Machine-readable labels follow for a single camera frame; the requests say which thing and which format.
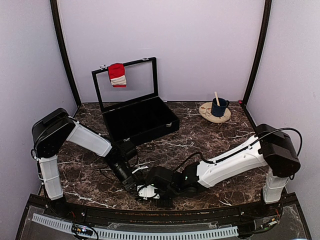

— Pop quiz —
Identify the black display case box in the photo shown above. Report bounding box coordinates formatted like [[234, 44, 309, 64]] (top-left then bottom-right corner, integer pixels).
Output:
[[91, 57, 180, 146]]

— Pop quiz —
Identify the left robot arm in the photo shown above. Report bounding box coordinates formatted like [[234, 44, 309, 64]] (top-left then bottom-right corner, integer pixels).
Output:
[[31, 108, 138, 218]]

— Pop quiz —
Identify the black frame post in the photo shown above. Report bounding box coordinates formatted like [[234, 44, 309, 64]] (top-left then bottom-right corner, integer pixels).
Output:
[[50, 0, 82, 108], [242, 0, 272, 106]]

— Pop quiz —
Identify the dark blue mug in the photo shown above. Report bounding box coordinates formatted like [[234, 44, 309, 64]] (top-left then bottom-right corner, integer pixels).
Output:
[[211, 97, 230, 117]]

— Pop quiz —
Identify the right black frame post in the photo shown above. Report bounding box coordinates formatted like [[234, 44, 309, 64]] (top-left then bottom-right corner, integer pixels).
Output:
[[242, 0, 272, 106]]

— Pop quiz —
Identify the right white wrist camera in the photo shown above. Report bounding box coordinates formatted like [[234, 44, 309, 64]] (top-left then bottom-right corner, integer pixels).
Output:
[[137, 185, 160, 201]]

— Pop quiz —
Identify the red and beige sock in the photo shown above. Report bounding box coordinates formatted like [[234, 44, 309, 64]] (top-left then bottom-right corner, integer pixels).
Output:
[[108, 63, 127, 88]]

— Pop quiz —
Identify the black white striped sock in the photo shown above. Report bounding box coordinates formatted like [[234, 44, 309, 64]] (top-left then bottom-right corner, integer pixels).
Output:
[[134, 175, 149, 200]]

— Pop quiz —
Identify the left black frame post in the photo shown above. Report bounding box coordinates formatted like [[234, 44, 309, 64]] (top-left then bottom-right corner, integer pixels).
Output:
[[50, 0, 82, 108]]

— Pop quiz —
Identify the wooden stick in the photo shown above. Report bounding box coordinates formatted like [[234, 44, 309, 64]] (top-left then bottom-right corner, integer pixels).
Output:
[[214, 91, 220, 107]]

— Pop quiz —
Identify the small green circuit board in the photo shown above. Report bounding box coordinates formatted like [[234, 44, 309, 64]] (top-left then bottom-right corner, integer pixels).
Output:
[[71, 224, 94, 237]]

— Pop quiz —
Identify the white slotted cable duct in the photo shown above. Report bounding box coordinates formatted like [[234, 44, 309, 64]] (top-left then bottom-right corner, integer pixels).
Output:
[[31, 213, 239, 240]]

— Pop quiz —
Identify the beige ceramic saucer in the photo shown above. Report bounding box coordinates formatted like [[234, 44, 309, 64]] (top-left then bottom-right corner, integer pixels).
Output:
[[198, 101, 232, 124]]

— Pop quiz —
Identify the black front rail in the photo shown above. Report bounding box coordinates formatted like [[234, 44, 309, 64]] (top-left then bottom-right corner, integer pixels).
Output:
[[27, 193, 298, 226]]

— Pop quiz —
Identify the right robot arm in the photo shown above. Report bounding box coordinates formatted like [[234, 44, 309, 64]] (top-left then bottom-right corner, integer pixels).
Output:
[[137, 124, 301, 217]]

